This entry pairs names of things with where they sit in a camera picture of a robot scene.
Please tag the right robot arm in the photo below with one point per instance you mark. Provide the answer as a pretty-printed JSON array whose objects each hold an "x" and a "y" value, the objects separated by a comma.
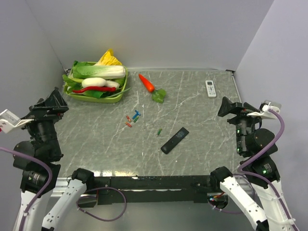
[{"x": 257, "y": 131}]

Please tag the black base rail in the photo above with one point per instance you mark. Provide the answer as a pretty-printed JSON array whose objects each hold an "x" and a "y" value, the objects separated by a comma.
[{"x": 148, "y": 189}]

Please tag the orange toy carrot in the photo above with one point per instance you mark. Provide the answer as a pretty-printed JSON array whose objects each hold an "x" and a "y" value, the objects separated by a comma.
[{"x": 158, "y": 95}]

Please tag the green tray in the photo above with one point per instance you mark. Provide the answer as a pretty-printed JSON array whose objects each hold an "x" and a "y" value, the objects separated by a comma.
[{"x": 104, "y": 100}]

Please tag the white radish toy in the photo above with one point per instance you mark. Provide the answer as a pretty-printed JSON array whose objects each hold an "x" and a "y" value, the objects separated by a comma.
[{"x": 99, "y": 82}]

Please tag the black remote control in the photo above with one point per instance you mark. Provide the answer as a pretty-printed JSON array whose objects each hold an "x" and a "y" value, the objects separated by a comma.
[{"x": 174, "y": 140}]

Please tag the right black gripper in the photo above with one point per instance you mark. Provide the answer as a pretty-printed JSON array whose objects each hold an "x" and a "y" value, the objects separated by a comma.
[{"x": 241, "y": 110}]

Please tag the yellow leaf toy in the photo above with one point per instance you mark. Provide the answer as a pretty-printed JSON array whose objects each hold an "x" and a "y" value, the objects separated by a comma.
[{"x": 108, "y": 59}]

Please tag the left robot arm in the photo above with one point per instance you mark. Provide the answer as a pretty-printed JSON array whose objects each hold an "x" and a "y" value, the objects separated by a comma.
[{"x": 41, "y": 169}]

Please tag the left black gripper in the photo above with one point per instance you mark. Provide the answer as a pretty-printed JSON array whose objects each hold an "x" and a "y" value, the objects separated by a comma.
[{"x": 55, "y": 102}]

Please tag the white remote control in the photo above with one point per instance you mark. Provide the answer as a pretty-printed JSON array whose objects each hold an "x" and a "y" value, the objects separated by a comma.
[{"x": 211, "y": 92}]

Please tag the napa cabbage toy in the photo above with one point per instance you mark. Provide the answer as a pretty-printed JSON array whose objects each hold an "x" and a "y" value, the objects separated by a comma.
[{"x": 85, "y": 70}]

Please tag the red chili pepper toy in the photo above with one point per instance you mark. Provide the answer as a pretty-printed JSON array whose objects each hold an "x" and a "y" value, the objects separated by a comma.
[{"x": 95, "y": 88}]

